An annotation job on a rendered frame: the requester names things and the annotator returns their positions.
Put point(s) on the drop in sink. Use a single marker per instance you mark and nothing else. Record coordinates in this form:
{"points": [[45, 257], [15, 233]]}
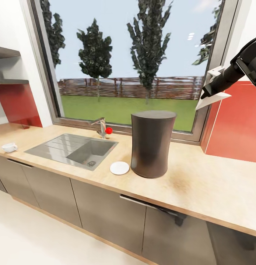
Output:
{"points": [[76, 150]]}

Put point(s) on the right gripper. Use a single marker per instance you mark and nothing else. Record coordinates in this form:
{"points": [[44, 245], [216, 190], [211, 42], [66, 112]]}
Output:
{"points": [[218, 85]]}

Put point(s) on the paper coffee filter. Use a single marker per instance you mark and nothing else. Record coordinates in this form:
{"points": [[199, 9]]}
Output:
{"points": [[206, 101]]}

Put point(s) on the coffee maker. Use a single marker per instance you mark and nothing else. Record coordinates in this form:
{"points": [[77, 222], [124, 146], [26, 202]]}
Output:
{"points": [[151, 137]]}

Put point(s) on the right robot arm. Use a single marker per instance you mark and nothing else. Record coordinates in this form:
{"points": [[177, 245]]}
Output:
{"points": [[244, 63]]}

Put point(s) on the countertop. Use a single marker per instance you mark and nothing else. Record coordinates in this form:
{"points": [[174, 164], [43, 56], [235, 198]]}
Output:
{"points": [[247, 170], [203, 186]]}

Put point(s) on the coffee cup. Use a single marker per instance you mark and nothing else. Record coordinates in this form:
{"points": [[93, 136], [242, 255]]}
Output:
{"points": [[10, 147]]}

